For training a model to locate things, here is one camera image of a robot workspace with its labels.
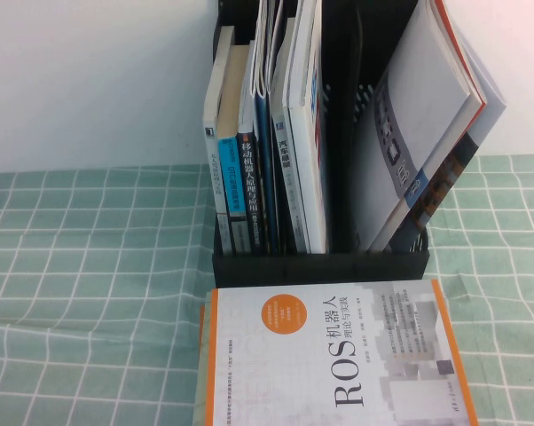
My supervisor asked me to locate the white robot photo brochure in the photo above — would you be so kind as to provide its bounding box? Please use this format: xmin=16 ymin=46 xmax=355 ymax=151
xmin=367 ymin=0 xmax=508 ymax=255

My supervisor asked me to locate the large white red-print book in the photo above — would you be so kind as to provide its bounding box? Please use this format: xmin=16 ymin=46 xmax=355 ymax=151
xmin=283 ymin=0 xmax=331 ymax=255

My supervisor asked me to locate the black plastic book holder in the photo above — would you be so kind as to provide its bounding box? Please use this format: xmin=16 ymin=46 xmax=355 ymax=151
xmin=210 ymin=0 xmax=430 ymax=288

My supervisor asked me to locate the white orange ROS book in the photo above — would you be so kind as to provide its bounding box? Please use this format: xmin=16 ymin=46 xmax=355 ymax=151
xmin=207 ymin=278 xmax=479 ymax=426

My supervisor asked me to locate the pale green cover book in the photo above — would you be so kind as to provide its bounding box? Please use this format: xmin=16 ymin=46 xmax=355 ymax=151
xmin=192 ymin=288 xmax=218 ymax=426

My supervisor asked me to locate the blue cover thin booklet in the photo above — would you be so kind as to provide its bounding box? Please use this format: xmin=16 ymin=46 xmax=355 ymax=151
xmin=248 ymin=0 xmax=280 ymax=255

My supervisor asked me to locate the thin white booklet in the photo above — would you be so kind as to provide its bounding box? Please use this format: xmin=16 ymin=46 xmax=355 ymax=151
xmin=265 ymin=0 xmax=290 ymax=94

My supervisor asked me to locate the green checked tablecloth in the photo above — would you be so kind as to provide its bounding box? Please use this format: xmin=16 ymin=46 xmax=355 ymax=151
xmin=0 ymin=153 xmax=534 ymax=426

